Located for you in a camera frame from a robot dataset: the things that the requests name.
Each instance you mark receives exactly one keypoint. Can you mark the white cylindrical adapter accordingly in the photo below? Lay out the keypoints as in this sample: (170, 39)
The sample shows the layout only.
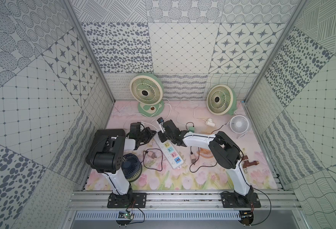
(210, 123)

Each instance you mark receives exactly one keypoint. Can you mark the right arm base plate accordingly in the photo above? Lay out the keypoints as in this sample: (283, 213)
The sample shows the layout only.
(235, 200)

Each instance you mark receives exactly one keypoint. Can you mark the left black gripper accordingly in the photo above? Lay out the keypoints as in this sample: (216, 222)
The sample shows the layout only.
(145, 135)

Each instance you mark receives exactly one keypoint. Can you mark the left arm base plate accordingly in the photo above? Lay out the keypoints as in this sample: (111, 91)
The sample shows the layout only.
(136, 200)

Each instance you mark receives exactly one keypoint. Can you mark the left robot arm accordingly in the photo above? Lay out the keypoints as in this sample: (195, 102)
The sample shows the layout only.
(107, 156)

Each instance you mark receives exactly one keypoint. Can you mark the large green fan right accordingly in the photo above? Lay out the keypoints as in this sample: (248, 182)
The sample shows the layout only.
(221, 100)

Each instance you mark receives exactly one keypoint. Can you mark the white power strip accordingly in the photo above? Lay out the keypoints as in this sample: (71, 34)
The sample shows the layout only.
(171, 154)

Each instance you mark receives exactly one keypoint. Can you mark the large green fan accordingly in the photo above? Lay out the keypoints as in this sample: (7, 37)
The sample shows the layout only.
(148, 90)
(221, 100)

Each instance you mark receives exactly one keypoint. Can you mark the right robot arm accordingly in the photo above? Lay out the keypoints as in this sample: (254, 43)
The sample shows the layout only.
(224, 150)

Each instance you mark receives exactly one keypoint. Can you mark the orange small fan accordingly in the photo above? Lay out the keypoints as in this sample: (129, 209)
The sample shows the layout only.
(205, 153)

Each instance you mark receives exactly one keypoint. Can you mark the small white desk fan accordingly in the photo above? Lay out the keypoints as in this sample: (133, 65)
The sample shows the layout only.
(240, 125)

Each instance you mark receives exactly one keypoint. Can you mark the pink USB charger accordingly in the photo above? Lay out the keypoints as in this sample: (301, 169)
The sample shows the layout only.
(152, 155)

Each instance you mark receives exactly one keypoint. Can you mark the aluminium rail frame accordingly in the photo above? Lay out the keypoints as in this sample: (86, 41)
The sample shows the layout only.
(184, 200)

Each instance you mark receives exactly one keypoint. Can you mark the dark blue small fan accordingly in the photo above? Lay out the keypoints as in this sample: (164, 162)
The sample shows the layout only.
(131, 167)

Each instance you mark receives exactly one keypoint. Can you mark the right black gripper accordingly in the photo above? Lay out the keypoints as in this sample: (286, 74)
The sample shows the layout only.
(160, 134)

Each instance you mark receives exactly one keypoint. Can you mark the floral pink table mat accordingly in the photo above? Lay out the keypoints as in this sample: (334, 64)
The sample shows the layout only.
(196, 172)

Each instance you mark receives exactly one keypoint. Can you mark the large green fan left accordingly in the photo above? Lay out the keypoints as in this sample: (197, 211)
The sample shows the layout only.
(148, 90)

